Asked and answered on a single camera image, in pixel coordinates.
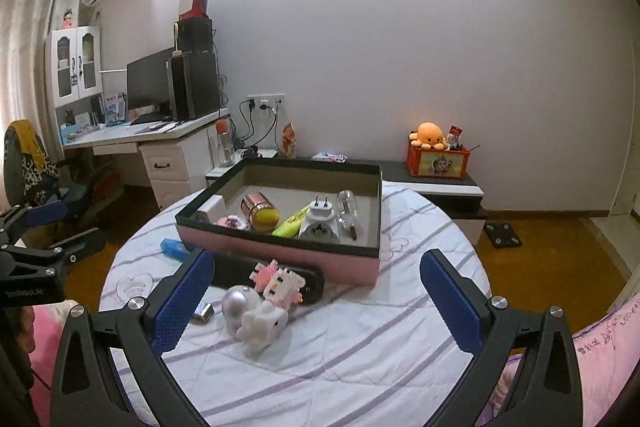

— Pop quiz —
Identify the white desk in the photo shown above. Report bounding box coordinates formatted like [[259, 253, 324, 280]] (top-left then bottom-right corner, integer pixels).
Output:
[[63, 107, 230, 209]]

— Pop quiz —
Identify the black computer tower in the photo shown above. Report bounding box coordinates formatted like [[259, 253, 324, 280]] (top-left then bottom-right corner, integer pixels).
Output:
[[167, 51, 221, 121]]

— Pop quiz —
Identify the small dark box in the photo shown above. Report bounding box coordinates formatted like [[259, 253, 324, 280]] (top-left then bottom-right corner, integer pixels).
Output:
[[191, 301, 215, 324]]

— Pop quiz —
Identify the silver dome bell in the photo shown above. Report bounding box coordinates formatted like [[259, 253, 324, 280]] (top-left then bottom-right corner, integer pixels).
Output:
[[221, 285, 262, 336]]

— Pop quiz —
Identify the white plug-in vaporizer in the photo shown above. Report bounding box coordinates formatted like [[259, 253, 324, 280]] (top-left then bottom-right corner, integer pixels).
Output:
[[298, 196, 340, 244]]

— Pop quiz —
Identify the blue case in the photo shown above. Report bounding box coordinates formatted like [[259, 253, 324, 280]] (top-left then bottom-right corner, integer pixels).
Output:
[[160, 239, 191, 262]]

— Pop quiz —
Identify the black computer monitor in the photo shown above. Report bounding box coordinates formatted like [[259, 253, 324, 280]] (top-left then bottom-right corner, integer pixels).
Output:
[[127, 49, 172, 109]]

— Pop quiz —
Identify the pink white block figure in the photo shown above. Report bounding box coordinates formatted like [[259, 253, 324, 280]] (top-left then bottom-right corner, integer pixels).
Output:
[[250, 260, 306, 310]]

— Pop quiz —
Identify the orange cap water bottle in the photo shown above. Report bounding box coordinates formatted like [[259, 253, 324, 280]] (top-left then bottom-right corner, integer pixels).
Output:
[[215, 118, 234, 167]]

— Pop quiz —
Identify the black speaker box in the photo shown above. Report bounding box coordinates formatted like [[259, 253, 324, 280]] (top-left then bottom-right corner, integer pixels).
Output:
[[175, 17, 214, 53]]

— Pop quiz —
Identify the black floor scale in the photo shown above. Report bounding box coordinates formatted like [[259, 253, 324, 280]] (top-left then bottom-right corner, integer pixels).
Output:
[[484, 222, 522, 248]]

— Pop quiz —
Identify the orange octopus plush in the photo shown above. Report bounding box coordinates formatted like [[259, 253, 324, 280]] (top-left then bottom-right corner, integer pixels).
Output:
[[409, 122, 448, 150]]

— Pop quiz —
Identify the white striped quilt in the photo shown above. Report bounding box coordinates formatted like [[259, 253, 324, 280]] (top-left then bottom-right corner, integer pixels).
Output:
[[98, 181, 494, 427]]

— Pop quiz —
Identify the red cartoon box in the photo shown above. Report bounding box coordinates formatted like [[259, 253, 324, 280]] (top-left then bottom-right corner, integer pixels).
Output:
[[406, 144, 471, 179]]

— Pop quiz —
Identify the clear glass bottle with wick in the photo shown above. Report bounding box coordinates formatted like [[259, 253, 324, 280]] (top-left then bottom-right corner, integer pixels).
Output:
[[336, 190, 358, 241]]

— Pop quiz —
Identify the colourful card stack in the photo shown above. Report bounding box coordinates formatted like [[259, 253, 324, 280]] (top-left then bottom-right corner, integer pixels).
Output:
[[215, 215, 250, 231]]

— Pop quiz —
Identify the yellow highlighter pen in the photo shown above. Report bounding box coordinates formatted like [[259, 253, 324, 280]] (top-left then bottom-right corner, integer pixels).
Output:
[[272, 205, 310, 239]]

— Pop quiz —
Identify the pink black storage box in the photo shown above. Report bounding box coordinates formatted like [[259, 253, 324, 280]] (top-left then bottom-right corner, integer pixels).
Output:
[[176, 158, 382, 286]]

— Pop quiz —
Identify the office chair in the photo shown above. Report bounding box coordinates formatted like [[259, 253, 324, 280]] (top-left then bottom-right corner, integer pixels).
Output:
[[3, 119, 108, 258]]

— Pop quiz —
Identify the white plush toy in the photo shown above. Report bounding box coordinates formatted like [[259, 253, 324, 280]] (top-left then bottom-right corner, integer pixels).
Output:
[[235, 300, 288, 352]]

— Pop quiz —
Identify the wall power socket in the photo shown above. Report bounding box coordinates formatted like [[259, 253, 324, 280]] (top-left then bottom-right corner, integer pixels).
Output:
[[245, 93, 285, 108]]

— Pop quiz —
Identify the white wall cabinet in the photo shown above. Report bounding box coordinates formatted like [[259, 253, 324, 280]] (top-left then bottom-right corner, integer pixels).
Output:
[[46, 26, 103, 108]]

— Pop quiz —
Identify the pink pillow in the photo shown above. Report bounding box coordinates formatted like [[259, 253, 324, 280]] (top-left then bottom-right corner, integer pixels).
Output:
[[491, 290, 640, 427]]

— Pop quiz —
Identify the white rectangular box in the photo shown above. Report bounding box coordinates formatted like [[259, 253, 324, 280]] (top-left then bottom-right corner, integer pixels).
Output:
[[193, 194, 227, 225]]

